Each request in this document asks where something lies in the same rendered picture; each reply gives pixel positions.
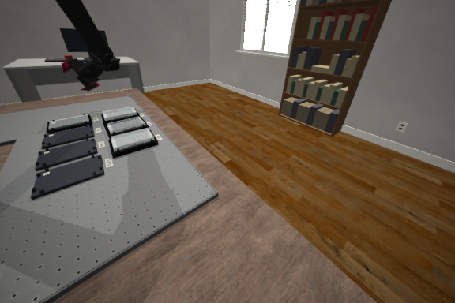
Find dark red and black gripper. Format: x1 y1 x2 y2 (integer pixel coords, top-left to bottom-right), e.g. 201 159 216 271
62 59 100 91

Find black rectangular frame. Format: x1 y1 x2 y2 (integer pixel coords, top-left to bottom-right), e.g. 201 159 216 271
46 114 92 134

